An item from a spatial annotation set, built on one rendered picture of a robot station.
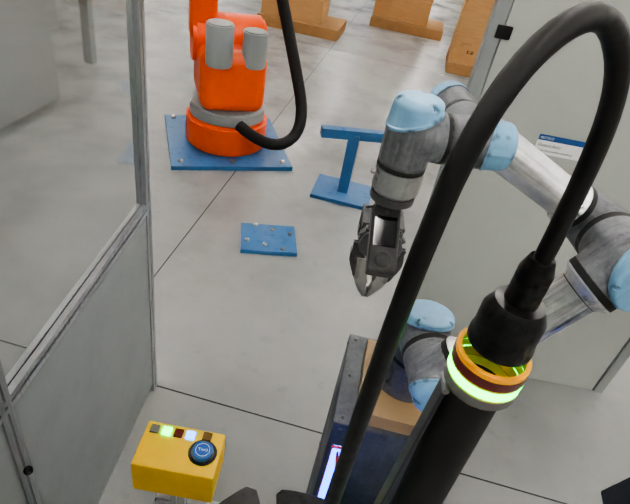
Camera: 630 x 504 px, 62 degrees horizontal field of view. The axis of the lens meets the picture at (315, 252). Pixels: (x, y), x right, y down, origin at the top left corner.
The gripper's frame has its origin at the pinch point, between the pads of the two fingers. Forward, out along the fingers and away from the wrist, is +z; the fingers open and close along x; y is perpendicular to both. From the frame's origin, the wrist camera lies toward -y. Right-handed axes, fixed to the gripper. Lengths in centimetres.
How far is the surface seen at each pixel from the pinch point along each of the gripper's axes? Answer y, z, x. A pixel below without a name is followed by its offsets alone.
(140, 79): 78, 0, 68
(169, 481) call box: -19, 39, 30
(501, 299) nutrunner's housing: -50, -43, 2
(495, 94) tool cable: -54, -55, 7
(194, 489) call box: -19, 41, 25
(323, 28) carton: 723, 132, 37
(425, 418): -50, -33, 3
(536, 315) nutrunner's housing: -51, -43, 0
